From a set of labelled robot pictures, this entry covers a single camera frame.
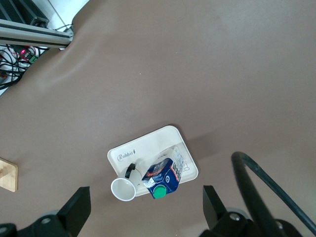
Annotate blue milk carton green cap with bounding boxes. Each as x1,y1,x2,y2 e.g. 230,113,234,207
141,146,187,200

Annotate cream tray with rabbit print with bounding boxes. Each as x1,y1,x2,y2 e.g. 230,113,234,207
107,125,199,197

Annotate black cable bundle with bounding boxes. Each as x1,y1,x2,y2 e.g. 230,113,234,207
0,43,49,91

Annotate wooden mug rack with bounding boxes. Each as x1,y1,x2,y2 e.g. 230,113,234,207
0,157,18,193

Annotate white smiley mug black handle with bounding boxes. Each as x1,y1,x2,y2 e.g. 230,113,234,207
110,159,146,202

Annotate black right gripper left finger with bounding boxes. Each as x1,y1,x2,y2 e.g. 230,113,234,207
17,186,92,237

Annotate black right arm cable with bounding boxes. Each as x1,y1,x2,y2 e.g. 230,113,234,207
231,151,316,237

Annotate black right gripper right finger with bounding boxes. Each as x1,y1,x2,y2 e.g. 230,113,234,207
199,185,262,237

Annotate green terminal circuit board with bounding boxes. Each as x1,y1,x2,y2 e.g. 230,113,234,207
14,46,39,64

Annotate aluminium camera mast profile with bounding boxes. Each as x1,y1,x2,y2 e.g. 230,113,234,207
0,18,74,49

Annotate black ribbed power box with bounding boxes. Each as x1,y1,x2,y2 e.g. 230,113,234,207
0,0,49,27

